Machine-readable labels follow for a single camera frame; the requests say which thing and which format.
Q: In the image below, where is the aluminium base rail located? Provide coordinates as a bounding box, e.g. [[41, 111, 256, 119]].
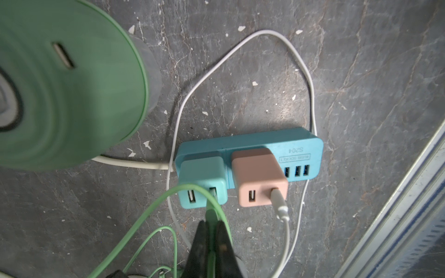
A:
[[336, 124, 445, 278]]

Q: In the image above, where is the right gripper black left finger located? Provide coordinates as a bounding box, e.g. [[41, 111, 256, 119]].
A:
[[181, 221, 210, 278]]

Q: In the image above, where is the teal square charger block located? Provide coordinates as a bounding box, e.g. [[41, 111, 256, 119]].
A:
[[178, 156, 228, 209]]

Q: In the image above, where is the pink USB charger adapter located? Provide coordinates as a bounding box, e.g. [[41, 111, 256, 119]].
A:
[[231, 148, 289, 207]]

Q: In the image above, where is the thin white USB cable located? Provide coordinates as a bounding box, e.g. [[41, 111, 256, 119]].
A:
[[166, 29, 318, 278]]

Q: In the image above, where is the thick white power cord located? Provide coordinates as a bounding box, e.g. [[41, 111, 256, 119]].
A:
[[91, 155, 175, 171]]

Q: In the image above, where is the green charging cable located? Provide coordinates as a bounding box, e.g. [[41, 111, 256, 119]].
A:
[[86, 183, 233, 278]]

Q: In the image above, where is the green cordless meat grinder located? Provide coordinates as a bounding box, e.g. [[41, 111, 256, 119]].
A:
[[1, 1, 162, 171]]

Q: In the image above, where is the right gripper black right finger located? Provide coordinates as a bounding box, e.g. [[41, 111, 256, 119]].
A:
[[214, 221, 243, 278]]

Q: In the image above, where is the teal power strip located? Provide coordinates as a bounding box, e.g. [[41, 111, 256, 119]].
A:
[[174, 127, 324, 190]]

